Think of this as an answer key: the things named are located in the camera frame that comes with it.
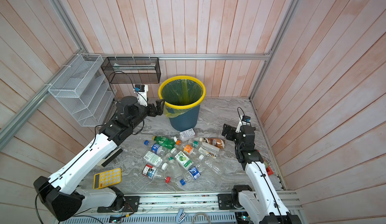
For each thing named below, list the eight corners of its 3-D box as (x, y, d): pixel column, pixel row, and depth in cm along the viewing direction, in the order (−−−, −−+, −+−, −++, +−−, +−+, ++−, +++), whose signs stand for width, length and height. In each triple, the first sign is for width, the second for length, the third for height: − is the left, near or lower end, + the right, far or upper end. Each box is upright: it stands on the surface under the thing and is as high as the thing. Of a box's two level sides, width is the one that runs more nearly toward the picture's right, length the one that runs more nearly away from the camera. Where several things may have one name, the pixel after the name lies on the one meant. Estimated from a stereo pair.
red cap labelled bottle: (143, 175, 83) (140, 172, 78) (148, 166, 86) (145, 163, 82) (168, 185, 80) (167, 182, 75) (172, 175, 83) (171, 172, 78)
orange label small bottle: (182, 150, 91) (182, 148, 89) (188, 145, 93) (188, 143, 91) (189, 156, 89) (189, 154, 87) (194, 150, 91) (194, 148, 89)
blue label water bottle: (143, 149, 94) (141, 145, 90) (147, 142, 97) (146, 138, 93) (167, 159, 90) (166, 155, 86) (171, 151, 93) (170, 148, 89)
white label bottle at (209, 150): (198, 151, 92) (198, 148, 89) (202, 143, 96) (202, 139, 93) (216, 160, 89) (217, 157, 86) (219, 151, 92) (221, 148, 89)
